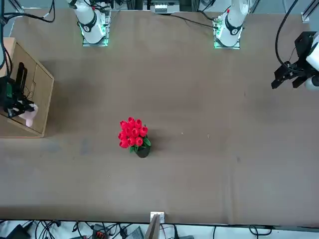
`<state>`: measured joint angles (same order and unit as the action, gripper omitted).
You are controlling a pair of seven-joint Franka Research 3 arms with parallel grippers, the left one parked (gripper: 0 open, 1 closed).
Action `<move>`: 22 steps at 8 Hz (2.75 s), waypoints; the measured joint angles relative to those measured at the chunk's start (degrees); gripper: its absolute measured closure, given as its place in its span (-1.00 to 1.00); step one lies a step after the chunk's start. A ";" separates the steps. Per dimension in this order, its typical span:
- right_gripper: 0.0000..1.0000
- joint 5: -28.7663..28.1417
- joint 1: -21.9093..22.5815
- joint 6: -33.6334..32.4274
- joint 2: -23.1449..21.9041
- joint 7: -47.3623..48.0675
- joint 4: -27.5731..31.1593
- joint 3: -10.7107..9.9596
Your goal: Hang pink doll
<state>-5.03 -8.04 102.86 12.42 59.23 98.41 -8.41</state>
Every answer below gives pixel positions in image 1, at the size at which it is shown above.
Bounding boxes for light wooden box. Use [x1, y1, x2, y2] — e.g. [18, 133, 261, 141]
[0, 37, 55, 138]

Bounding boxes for grey device box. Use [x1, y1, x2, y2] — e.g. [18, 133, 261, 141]
[150, 0, 180, 14]

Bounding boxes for thin black cable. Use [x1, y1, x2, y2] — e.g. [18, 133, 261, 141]
[0, 36, 13, 80]

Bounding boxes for grey power adapter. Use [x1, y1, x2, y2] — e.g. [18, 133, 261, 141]
[129, 227, 145, 239]

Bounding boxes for power strip with red switches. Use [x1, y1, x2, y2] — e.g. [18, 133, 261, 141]
[92, 224, 111, 239]

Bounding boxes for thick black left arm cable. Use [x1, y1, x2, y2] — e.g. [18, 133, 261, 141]
[275, 0, 300, 68]

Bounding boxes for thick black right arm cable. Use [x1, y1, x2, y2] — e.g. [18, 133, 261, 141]
[0, 0, 56, 24]

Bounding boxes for black box handle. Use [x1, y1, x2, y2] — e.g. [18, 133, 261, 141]
[14, 62, 28, 100]

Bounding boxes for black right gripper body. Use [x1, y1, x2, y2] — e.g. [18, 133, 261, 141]
[0, 76, 18, 113]

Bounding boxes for black cable on table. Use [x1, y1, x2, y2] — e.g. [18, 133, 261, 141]
[159, 11, 220, 29]

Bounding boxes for white table edge bracket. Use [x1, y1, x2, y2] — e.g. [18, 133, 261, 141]
[150, 211, 165, 224]

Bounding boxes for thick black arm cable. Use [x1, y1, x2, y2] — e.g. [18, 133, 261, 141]
[0, 0, 56, 24]
[275, 0, 300, 68]

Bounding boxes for black floor cable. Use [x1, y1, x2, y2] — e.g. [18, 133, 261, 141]
[34, 220, 61, 239]
[211, 225, 273, 239]

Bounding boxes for red tulips in black pot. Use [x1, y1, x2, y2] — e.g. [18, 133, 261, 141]
[118, 117, 152, 159]

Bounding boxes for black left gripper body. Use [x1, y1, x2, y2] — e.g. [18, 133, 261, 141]
[289, 31, 316, 77]

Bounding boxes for aluminium frame profile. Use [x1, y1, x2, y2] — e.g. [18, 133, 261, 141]
[301, 0, 319, 23]

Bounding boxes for black power adapter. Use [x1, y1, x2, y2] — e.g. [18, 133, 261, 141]
[4, 224, 31, 239]

